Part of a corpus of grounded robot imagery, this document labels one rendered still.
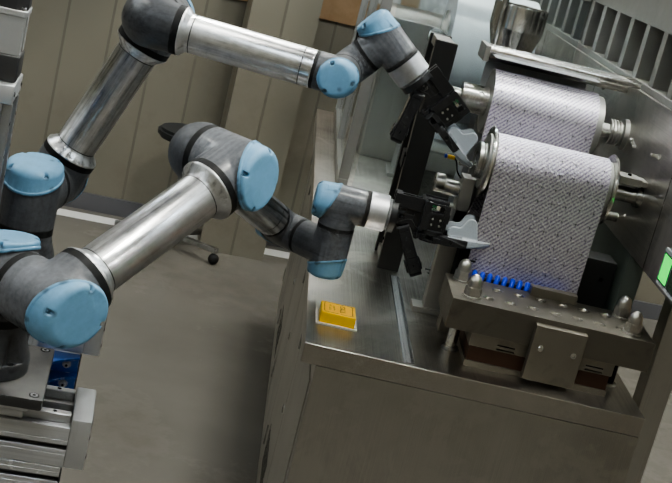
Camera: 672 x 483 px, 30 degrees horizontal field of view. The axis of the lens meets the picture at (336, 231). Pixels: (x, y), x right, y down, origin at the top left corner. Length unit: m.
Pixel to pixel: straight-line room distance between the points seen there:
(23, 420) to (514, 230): 1.04
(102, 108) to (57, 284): 0.73
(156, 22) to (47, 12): 3.45
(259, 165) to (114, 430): 1.87
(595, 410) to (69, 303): 1.02
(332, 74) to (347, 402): 0.61
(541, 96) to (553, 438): 0.76
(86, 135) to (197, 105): 3.29
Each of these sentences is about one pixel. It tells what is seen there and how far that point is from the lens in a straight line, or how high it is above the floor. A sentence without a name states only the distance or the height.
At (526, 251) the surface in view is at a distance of 2.57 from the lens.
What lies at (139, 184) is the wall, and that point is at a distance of 6.00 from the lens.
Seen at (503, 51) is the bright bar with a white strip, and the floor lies 1.45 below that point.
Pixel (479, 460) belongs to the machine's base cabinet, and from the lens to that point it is 2.44.
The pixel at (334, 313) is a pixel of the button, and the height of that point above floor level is 0.92.
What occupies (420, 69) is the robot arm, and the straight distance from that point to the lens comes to 2.51.
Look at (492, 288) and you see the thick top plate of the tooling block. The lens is 2.50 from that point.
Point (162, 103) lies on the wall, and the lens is 5.91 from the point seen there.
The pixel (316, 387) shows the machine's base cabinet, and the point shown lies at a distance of 2.36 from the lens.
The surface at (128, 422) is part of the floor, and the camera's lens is 3.97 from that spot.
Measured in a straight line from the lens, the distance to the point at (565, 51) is 3.56.
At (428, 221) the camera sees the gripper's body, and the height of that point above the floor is 1.12.
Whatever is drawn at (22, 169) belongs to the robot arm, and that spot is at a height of 1.04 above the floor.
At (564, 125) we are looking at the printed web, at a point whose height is 1.33.
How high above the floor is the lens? 1.70
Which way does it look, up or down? 15 degrees down
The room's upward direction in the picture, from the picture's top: 14 degrees clockwise
